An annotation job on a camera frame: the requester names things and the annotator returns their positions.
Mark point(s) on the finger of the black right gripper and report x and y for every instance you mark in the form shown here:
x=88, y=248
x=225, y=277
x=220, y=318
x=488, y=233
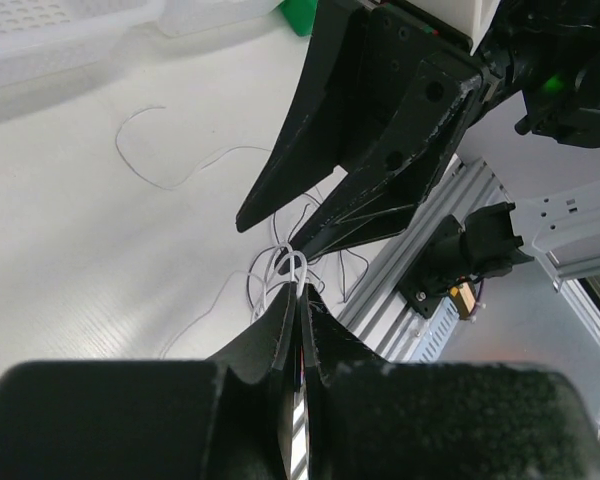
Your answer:
x=390, y=170
x=307, y=148

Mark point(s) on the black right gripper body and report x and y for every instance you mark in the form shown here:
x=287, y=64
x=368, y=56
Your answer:
x=404, y=77

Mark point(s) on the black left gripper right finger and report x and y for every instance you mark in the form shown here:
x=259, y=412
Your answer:
x=369, y=418

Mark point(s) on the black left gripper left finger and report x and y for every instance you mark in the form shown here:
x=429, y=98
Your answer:
x=229, y=416

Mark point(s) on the green plastic tray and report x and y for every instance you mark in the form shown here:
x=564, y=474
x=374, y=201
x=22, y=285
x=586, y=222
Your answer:
x=300, y=15

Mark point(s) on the right white perforated basket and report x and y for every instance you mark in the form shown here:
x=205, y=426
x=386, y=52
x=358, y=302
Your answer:
x=183, y=17

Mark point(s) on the white perforated basket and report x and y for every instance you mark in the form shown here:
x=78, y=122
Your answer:
x=42, y=37
x=183, y=17

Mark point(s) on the left white perforated basket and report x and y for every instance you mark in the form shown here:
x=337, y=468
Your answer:
x=42, y=37

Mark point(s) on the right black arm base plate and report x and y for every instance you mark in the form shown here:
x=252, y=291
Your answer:
x=436, y=268

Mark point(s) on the aluminium table edge rail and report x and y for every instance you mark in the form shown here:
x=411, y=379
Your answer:
x=401, y=310

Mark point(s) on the white slotted cable duct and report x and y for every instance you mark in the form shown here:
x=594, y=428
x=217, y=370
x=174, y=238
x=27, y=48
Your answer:
x=432, y=335

